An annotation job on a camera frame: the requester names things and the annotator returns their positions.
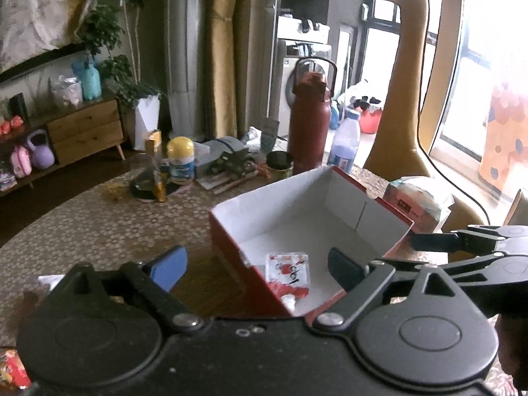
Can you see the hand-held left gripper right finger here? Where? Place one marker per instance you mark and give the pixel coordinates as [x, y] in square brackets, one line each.
[341, 266]

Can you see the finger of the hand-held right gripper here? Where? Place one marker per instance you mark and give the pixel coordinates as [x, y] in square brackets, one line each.
[486, 266]
[437, 241]

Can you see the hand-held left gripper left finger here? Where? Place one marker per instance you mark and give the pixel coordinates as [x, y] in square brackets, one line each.
[170, 266]

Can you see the red and white snack packet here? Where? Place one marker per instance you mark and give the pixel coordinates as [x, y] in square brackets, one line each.
[288, 274]

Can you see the red cardboard box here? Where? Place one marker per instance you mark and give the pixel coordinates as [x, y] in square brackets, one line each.
[297, 218]

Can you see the person's right hand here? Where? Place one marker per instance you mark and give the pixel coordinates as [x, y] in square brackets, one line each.
[513, 350]

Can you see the white pink tissue pack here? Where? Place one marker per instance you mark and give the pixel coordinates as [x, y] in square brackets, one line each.
[416, 202]

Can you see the orange lighter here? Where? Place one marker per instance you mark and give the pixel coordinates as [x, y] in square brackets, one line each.
[160, 192]

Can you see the dark ashtray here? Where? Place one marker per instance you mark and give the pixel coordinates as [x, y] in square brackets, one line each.
[142, 192]

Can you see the yellow crumpled wrapper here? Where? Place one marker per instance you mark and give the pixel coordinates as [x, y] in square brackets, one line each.
[115, 191]

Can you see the stack of magazines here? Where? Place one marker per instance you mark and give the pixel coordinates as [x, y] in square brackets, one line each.
[218, 182]

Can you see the yellow lid jar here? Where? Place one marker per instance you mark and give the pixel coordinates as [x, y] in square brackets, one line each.
[180, 159]

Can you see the dark tin can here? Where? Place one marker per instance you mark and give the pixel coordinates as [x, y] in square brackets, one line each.
[279, 167]

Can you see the clear plastic water bottle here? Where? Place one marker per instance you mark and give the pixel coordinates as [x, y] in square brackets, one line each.
[344, 144]

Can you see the orange patterned curtain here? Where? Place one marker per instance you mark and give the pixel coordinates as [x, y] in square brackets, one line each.
[505, 140]

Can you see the grey box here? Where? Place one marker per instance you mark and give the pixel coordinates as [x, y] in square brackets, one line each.
[216, 148]

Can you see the small yellow box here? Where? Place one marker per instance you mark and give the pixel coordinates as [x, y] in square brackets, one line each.
[152, 140]

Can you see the red bucket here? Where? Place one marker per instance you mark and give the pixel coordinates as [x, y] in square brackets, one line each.
[370, 121]

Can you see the dark red thermos bottle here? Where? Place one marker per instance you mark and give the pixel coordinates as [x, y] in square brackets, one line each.
[307, 132]

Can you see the potted plant in white pot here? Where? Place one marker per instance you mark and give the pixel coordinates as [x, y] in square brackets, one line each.
[146, 117]

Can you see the green card package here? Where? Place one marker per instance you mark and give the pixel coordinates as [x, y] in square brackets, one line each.
[269, 134]

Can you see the tan giraffe statue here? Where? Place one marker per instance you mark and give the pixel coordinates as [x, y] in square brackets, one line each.
[402, 90]

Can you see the wooden cabinet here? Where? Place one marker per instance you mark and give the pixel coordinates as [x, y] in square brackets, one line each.
[82, 128]

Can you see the purple kettlebell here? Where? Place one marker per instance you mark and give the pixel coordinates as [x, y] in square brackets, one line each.
[41, 154]

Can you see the pink kettlebell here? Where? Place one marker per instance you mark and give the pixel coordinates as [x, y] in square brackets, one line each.
[20, 163]

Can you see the clear plastic bag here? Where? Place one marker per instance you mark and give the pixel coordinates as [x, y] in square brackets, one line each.
[67, 93]

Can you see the teal vase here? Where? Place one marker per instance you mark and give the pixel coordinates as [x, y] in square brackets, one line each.
[87, 80]

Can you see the white washing machine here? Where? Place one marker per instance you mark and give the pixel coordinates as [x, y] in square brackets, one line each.
[284, 70]

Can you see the red ornaments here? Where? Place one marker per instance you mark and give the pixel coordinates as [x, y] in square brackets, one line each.
[10, 126]

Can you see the grey standing air conditioner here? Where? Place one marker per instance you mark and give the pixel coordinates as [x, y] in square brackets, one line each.
[185, 49]

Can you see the black speaker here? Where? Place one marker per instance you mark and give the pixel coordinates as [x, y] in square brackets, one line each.
[19, 108]

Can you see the yellow curtain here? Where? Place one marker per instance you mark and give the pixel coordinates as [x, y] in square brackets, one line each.
[225, 49]

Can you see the white printed wall cloth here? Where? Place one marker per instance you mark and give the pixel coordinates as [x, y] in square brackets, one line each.
[33, 8]

